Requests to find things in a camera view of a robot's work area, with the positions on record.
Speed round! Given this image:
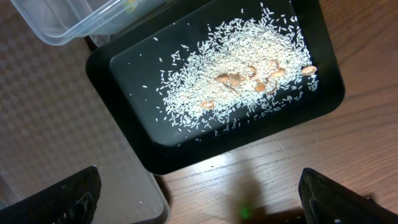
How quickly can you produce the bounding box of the black waste bin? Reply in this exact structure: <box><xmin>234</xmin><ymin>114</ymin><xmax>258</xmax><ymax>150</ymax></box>
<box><xmin>86</xmin><ymin>1</ymin><xmax>345</xmax><ymax>175</ymax></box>

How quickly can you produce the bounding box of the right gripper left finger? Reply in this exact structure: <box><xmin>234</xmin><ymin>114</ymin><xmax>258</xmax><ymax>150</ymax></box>
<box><xmin>1</xmin><ymin>166</ymin><xmax>101</xmax><ymax>224</ymax></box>

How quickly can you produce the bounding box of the brown plastic tray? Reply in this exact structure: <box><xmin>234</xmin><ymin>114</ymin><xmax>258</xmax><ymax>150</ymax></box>
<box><xmin>1</xmin><ymin>1</ymin><xmax>170</xmax><ymax>223</ymax></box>

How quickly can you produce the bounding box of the spilled rice pile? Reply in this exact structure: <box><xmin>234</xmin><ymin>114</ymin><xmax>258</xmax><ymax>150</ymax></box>
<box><xmin>140</xmin><ymin>1</ymin><xmax>319</xmax><ymax>147</ymax></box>

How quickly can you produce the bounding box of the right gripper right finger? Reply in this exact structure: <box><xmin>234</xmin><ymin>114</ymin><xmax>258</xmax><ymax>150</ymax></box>
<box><xmin>298</xmin><ymin>168</ymin><xmax>397</xmax><ymax>224</ymax></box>

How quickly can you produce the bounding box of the clear plastic bin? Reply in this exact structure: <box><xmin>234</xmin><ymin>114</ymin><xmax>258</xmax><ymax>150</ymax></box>
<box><xmin>11</xmin><ymin>0</ymin><xmax>170</xmax><ymax>45</ymax></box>

